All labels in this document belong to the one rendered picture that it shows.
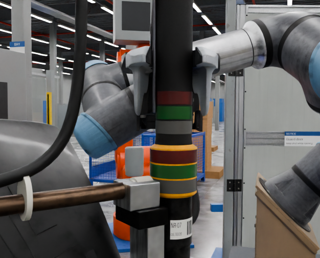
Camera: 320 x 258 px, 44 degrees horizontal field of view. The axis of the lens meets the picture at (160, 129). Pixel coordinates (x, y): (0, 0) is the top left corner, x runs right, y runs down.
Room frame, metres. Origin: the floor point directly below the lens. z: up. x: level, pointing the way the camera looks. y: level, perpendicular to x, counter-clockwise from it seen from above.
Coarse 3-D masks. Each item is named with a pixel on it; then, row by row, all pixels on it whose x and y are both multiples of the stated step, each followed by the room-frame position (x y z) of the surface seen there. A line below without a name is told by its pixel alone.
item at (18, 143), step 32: (0, 128) 0.42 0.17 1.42; (32, 128) 0.45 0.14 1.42; (0, 160) 0.38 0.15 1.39; (32, 160) 0.40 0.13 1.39; (64, 160) 0.42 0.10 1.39; (0, 192) 0.35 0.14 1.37; (0, 224) 0.33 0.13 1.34; (32, 224) 0.34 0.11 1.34; (64, 224) 0.35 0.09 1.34; (96, 224) 0.37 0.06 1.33; (0, 256) 0.31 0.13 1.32; (32, 256) 0.32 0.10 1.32; (64, 256) 0.33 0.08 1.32; (96, 256) 0.34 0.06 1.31
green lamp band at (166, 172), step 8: (152, 168) 0.35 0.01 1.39; (160, 168) 0.34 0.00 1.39; (168, 168) 0.34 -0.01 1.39; (176, 168) 0.34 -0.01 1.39; (184, 168) 0.34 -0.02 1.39; (192, 168) 0.35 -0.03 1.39; (152, 176) 0.35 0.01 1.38; (160, 176) 0.34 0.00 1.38; (168, 176) 0.34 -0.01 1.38; (176, 176) 0.34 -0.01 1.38; (184, 176) 0.34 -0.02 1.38; (192, 176) 0.35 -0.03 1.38
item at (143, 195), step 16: (128, 192) 0.32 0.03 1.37; (144, 192) 0.33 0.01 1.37; (128, 208) 0.32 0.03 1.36; (144, 208) 0.33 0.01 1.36; (160, 208) 0.33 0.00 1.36; (128, 224) 0.33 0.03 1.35; (144, 224) 0.32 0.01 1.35; (160, 224) 0.33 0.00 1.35; (144, 240) 0.33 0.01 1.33; (160, 240) 0.34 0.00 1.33; (144, 256) 0.33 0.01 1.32; (160, 256) 0.34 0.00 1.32
